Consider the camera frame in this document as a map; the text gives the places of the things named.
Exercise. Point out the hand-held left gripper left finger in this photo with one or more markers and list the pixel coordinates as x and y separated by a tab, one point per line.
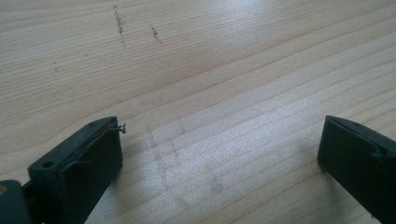
77	171

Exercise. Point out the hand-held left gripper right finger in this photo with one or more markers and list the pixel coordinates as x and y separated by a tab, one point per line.
358	161

